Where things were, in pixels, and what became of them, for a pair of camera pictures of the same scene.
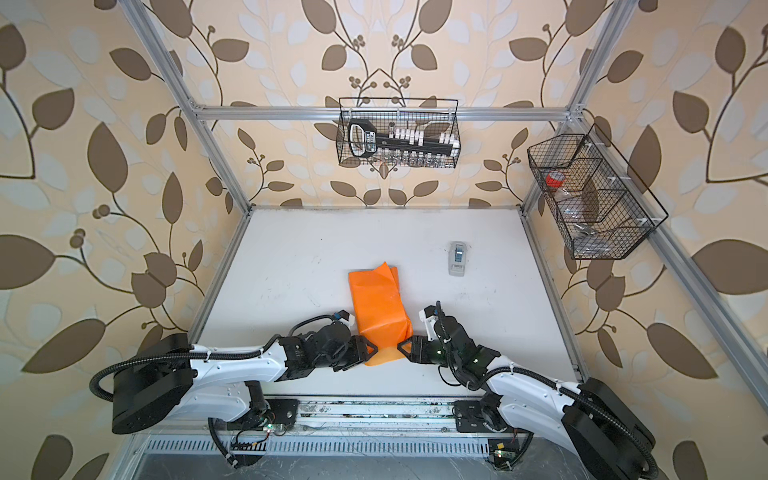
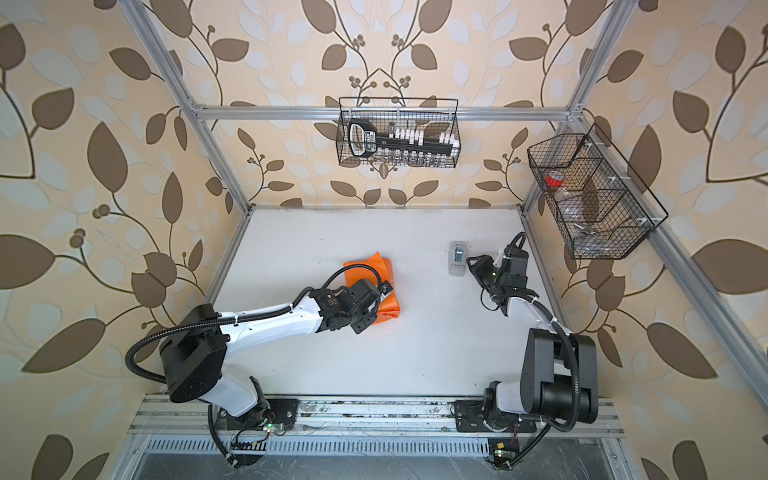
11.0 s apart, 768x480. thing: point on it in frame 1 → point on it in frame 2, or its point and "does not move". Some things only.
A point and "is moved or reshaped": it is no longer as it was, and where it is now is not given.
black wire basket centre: [393, 132] does not move
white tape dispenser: [457, 258] does not move
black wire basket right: [599, 206] does not move
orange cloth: [383, 318] is moved or reshaped
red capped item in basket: [555, 179] does not move
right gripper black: [419, 345] → [479, 268]
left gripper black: [361, 352] → [368, 320]
